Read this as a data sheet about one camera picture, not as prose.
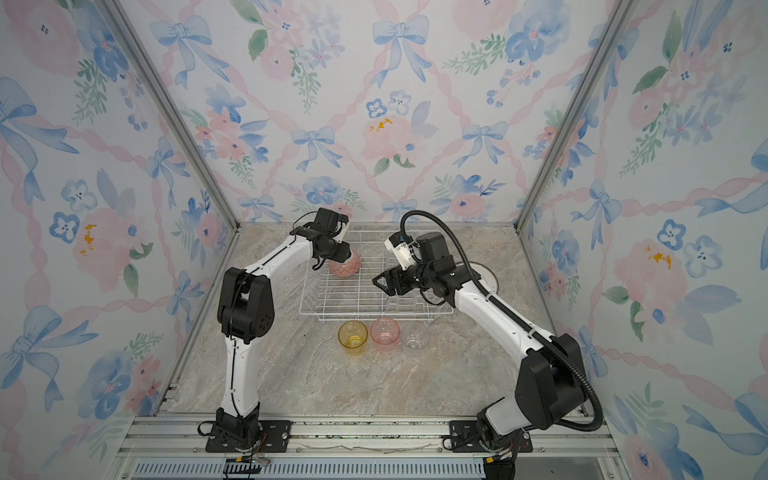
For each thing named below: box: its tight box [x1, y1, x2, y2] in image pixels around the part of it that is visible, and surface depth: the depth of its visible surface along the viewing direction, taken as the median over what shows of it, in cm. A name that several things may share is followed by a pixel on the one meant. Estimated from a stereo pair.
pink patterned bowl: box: [328, 253, 362, 277], surface depth 102 cm
